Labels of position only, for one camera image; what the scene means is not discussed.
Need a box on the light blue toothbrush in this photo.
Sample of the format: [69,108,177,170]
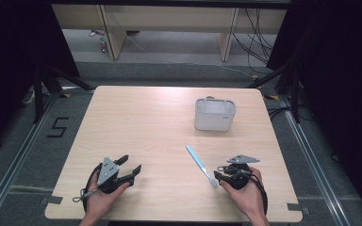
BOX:
[185,144,219,189]

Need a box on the person's left hand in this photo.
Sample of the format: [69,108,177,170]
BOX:
[84,175,131,218]

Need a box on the metal floor rail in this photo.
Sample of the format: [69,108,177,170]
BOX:
[278,95,353,226]
[0,93,59,226]

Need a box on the grey tape strip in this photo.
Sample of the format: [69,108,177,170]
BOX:
[40,195,64,205]
[287,202,311,216]

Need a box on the black metal stand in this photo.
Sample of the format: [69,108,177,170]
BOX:
[247,61,302,124]
[32,62,94,124]

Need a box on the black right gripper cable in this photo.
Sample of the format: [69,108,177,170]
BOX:
[246,170,269,217]

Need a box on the person's right hand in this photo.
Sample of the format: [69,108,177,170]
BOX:
[219,166,267,218]

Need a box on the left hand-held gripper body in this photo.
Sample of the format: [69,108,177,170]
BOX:
[96,156,130,194]

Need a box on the black floor cable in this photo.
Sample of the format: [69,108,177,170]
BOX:
[266,105,293,121]

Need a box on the small colourful floor clutter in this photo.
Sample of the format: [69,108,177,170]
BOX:
[88,29,108,54]

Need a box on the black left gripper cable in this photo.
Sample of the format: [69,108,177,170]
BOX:
[82,162,104,214]

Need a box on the bundle of black cables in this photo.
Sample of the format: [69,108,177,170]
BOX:
[232,8,278,75]

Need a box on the light wooden desk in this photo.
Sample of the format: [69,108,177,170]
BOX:
[51,3,288,62]

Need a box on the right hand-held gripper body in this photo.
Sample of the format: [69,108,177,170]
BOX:
[224,153,261,191]

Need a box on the white plastic container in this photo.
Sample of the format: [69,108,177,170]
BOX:
[194,96,238,133]

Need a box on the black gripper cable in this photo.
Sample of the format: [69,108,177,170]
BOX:
[246,170,269,217]
[82,162,104,214]

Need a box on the dark curtain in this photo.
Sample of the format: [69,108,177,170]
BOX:
[0,0,81,158]
[266,0,362,218]

